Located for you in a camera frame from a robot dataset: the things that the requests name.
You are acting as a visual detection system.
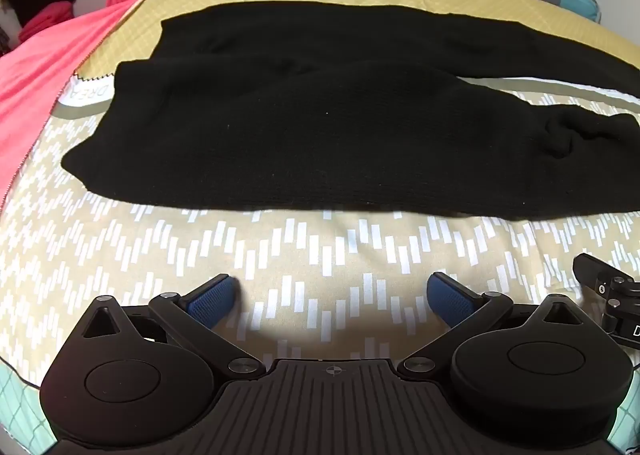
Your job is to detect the pink blanket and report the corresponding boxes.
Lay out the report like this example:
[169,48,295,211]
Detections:
[0,0,146,208]

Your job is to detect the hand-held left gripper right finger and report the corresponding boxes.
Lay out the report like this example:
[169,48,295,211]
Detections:
[397,271,589,380]

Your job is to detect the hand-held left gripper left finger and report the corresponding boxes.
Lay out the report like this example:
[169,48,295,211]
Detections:
[80,274,266,379]

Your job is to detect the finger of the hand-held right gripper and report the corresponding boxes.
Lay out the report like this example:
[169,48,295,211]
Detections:
[572,253,635,294]

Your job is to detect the red towel pile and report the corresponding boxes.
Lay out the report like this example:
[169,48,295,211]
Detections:
[17,0,77,43]

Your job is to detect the yellow patterned bedspread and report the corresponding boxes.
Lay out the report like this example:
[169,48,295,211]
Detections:
[0,0,640,455]

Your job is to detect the black pants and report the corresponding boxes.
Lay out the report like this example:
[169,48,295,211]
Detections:
[61,1,640,222]

